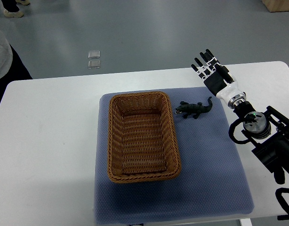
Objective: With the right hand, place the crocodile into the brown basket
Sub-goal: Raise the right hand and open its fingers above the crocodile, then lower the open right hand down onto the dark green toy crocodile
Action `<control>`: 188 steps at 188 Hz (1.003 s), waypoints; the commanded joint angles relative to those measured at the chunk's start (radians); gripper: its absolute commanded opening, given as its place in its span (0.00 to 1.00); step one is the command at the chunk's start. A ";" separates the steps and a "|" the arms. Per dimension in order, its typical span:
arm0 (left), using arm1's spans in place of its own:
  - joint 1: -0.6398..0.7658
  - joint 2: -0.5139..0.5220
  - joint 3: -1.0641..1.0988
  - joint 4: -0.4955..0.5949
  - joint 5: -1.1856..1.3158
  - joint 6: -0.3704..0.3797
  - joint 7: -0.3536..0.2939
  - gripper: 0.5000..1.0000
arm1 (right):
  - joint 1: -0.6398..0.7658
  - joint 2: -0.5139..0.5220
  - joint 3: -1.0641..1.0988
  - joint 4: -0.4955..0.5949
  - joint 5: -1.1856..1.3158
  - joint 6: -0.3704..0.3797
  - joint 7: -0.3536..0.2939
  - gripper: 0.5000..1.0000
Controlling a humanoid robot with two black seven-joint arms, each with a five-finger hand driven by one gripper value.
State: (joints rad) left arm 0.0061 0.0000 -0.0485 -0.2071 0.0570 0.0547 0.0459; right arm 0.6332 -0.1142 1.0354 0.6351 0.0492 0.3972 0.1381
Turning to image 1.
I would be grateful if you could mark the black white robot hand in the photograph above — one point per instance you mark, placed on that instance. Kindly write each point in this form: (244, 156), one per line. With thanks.
(217, 79)

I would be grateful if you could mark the dark toy crocodile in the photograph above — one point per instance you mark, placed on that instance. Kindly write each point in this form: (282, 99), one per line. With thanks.
(195, 109)

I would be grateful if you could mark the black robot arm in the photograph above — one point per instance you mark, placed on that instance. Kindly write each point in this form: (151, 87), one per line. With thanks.
(267, 131)

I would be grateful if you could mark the brown wicker basket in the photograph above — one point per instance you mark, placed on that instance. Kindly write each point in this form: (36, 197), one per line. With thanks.
(142, 143)

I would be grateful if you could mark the wooden furniture corner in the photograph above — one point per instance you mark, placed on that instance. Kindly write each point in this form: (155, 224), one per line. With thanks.
(276, 5)

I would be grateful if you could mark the blue grey fabric mat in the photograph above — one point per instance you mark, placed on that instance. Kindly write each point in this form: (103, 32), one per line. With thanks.
(211, 183)

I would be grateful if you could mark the lower clear floor plate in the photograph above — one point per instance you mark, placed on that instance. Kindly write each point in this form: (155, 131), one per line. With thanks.
(94, 64)

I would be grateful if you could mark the clear floor plate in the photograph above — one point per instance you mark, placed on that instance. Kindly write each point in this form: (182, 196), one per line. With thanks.
(93, 54)
(94, 64)

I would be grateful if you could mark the upper clear floor plate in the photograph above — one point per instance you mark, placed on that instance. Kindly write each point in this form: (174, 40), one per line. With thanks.
(93, 54)

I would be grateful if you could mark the beige shoe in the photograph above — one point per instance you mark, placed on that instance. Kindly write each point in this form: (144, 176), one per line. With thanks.
(18, 14)
(23, 2)

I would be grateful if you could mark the person in grey top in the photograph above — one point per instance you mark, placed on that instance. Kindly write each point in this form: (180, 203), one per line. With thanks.
(11, 66)

